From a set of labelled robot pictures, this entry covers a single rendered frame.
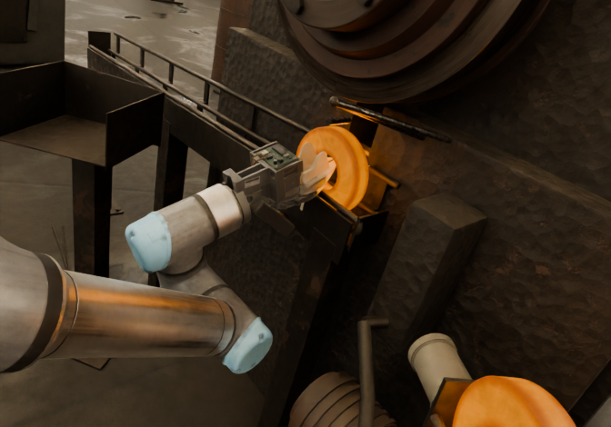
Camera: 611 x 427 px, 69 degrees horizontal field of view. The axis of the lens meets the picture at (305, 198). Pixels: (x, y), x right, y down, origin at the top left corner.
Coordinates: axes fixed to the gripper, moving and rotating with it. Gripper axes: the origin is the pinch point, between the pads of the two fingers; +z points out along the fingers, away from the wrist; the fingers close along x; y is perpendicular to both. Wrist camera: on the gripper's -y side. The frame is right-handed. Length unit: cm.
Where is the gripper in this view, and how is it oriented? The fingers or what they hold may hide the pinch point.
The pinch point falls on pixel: (329, 165)
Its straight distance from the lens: 78.6
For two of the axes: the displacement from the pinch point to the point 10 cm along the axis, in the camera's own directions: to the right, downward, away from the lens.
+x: -6.3, -4.9, 6.0
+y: -0.2, -7.7, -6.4
